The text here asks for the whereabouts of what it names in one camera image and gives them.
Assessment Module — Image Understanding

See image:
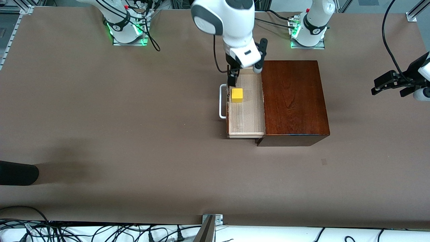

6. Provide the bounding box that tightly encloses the wooden drawer with white handle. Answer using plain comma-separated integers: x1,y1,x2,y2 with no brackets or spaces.
219,68,266,139

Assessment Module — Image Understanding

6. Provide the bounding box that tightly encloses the dark brown wooden cabinet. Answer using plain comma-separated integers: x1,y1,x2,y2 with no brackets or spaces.
256,60,330,147

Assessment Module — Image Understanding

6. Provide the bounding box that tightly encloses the aluminium corner strut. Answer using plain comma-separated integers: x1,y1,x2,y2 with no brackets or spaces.
405,0,430,23

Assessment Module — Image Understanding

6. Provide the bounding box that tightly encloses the black ribbed cylinder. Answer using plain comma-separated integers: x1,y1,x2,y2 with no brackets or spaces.
0,161,40,186

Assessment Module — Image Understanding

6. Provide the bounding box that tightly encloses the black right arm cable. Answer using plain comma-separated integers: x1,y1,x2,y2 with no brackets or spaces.
96,0,233,74

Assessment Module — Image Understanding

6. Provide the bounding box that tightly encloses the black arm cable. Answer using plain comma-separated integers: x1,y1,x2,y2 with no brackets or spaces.
96,0,233,74
382,0,415,86

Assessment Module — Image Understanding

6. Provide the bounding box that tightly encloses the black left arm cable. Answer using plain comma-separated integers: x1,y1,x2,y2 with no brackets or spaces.
382,0,415,86

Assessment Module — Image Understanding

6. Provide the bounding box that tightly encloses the black base cable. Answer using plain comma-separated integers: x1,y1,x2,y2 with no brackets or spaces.
255,17,298,30
266,9,292,21

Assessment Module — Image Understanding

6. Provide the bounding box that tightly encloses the aluminium frame rack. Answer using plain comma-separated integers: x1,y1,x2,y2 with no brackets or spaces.
170,0,272,11

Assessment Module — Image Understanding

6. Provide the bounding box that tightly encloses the metal base plate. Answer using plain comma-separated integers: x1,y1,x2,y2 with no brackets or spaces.
113,12,149,46
291,18,326,50

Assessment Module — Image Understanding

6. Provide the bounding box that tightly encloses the base connector cable bundle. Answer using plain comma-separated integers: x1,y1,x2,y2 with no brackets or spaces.
127,0,159,26

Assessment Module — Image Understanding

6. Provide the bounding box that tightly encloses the silver mounting bracket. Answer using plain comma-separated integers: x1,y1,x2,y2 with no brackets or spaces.
202,214,223,226

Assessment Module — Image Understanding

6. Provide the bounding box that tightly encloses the dark angled camera pole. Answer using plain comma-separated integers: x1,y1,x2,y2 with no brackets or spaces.
193,216,216,242

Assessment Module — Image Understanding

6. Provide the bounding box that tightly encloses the perforated aluminium rail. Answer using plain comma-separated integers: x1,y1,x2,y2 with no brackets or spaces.
0,5,35,71

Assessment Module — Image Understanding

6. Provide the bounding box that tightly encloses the black looped cable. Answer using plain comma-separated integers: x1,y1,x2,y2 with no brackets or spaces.
0,206,51,233

